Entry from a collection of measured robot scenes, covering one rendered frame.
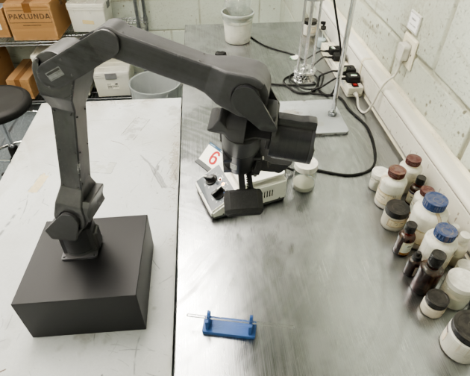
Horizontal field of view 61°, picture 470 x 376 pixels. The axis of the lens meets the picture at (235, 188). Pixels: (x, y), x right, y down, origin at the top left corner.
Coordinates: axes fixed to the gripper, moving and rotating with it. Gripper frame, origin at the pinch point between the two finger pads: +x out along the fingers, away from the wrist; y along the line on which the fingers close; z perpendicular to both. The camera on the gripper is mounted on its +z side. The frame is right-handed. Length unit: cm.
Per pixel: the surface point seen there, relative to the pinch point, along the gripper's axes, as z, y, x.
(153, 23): -44, 197, 178
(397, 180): 38.4, 4.1, 21.2
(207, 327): -7.3, -25.5, 12.8
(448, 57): 55, 32, 14
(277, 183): 10.8, 6.5, 24.8
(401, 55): 51, 45, 29
